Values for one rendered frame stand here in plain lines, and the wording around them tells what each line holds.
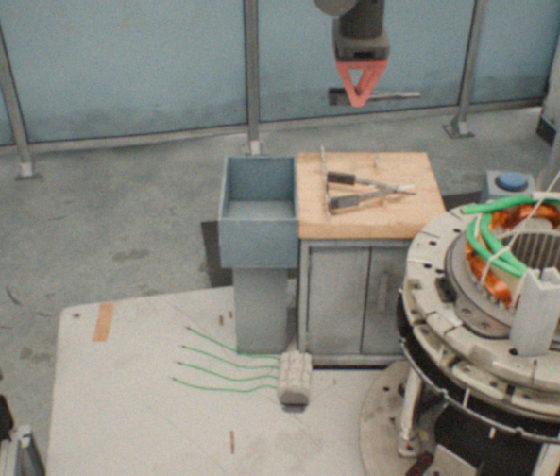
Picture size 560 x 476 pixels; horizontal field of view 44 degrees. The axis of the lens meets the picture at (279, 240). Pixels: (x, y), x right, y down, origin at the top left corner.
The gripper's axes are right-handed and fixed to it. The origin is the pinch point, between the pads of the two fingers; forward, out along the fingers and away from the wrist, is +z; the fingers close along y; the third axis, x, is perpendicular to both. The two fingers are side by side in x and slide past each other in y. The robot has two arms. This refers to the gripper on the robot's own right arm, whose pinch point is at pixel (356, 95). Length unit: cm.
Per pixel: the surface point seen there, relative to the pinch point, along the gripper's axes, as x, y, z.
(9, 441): -54, 19, 49
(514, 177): 24.7, -1.0, 14.5
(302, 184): -7.5, 3.7, 11.9
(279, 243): -11.1, 12.3, 15.7
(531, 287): 12.3, 38.9, 0.8
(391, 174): 5.6, 1.1, 12.1
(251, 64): -20, -190, 78
